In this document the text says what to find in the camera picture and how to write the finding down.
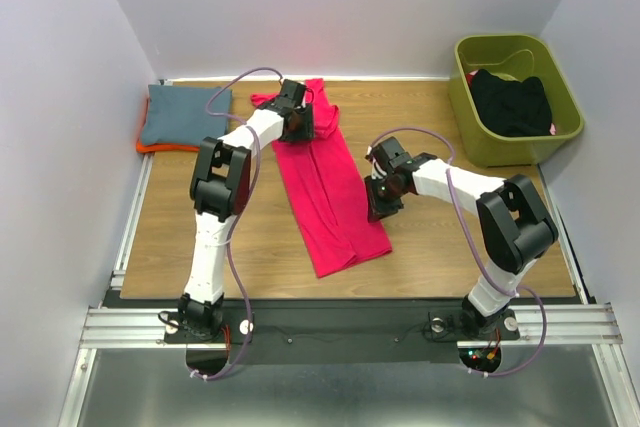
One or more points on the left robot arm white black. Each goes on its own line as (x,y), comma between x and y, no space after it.
(225,172)

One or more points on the black t shirt in bin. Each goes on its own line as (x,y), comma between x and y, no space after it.
(511,108)

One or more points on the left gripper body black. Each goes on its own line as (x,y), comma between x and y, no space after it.
(283,138)

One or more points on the folded orange t shirt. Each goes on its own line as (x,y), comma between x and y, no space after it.
(170,126)

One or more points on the pink red t shirt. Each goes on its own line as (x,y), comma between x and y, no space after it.
(327,194)

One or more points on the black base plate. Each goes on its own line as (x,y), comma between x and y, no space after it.
(337,331)

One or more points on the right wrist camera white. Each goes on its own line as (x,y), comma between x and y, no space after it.
(377,172)

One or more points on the folded blue grey t shirt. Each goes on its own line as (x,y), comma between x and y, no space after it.
(216,104)

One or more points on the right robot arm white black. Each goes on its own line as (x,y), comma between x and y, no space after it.
(516,227)

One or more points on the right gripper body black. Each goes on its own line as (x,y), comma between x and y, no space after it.
(387,178)

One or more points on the olive green plastic bin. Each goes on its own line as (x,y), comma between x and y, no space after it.
(512,57)

